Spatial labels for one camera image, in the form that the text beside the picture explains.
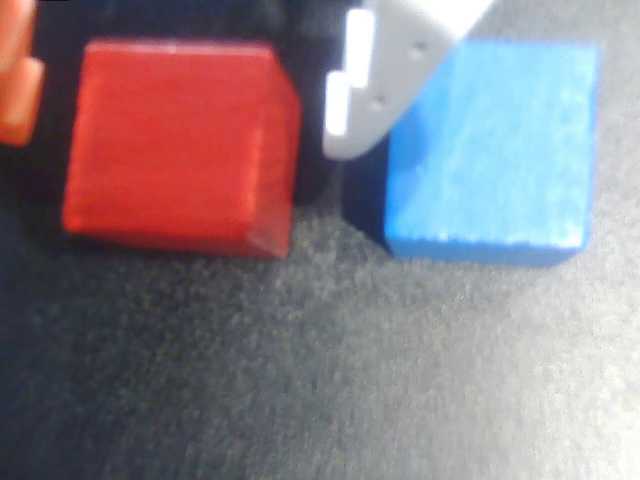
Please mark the red cube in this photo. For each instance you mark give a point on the red cube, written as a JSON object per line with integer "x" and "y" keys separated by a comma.
{"x": 170, "y": 145}

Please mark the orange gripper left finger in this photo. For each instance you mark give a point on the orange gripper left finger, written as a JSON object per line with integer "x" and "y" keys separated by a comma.
{"x": 15, "y": 95}

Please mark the black desk mat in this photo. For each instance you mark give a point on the black desk mat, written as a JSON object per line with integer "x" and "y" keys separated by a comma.
{"x": 350, "y": 375}

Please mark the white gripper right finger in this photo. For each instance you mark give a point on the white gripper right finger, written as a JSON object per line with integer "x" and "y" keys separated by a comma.
{"x": 395, "y": 55}

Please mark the blue cube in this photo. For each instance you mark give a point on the blue cube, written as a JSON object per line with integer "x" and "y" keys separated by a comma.
{"x": 495, "y": 150}

